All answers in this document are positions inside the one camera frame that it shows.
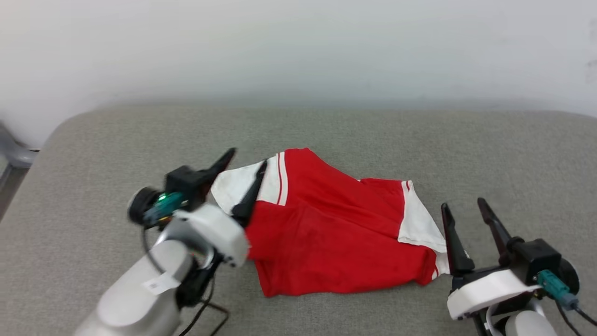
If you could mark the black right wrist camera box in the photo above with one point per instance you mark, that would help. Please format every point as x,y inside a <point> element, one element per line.
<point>536,259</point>

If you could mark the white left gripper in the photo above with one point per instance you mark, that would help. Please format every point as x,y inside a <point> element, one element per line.
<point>214,231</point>

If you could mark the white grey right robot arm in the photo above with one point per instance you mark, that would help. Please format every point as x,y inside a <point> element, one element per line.
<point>527,325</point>

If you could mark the grey metal frame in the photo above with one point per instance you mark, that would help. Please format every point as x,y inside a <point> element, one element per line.
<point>16,156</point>

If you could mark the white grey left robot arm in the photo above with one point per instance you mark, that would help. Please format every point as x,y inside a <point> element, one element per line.
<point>135,298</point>

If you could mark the red and white shirt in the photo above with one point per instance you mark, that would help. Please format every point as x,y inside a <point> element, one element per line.
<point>326,233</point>

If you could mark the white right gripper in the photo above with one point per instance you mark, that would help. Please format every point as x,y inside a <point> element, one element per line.
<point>485,289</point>

